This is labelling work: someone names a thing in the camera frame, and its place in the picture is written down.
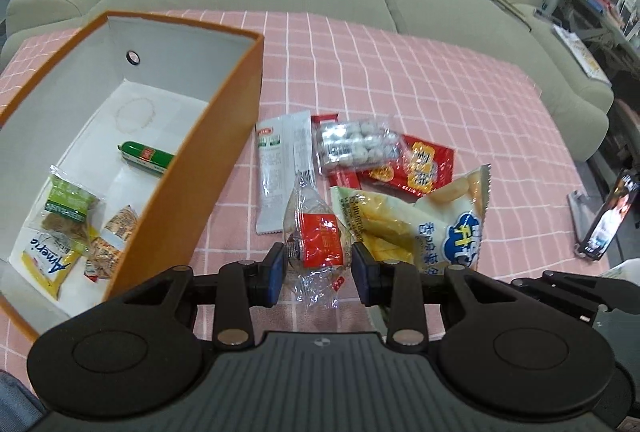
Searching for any smartphone on stand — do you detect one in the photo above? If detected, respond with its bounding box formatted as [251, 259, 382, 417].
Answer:
[567, 169, 639, 261]

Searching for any clear pack of white balls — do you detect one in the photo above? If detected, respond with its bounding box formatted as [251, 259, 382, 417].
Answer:
[338, 117, 402, 172]

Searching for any red cracker bag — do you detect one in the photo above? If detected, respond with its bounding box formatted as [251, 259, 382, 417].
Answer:
[357, 134, 454, 197]

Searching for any white grey snack packet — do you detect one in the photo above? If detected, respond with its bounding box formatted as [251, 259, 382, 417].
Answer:
[255, 110, 316, 235]

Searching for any red chocolate bar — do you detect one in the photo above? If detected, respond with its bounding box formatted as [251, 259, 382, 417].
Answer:
[310, 112, 361, 188]

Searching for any green snack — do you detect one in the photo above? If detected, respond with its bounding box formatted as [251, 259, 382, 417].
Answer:
[28, 166, 103, 250]

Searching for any orange cardboard box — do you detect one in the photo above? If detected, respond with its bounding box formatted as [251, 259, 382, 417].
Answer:
[1, 12, 265, 340]

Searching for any green sausage stick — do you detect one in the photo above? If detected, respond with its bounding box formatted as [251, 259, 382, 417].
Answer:
[117, 140, 174, 174]

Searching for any book on sofa arm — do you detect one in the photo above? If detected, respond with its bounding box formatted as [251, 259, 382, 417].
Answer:
[552, 24, 612, 86]

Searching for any yellow Americ snack packet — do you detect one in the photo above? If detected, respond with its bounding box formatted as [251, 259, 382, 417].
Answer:
[21, 230, 81, 300]

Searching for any pink checkered tablecloth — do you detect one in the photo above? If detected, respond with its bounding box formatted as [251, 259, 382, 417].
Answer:
[0, 9, 612, 393]

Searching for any yellow chips bag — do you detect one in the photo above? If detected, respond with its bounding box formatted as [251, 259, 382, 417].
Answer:
[331, 163, 491, 275]

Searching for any clear pastry snack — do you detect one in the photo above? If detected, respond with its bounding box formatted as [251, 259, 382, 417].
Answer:
[283, 171, 354, 308]

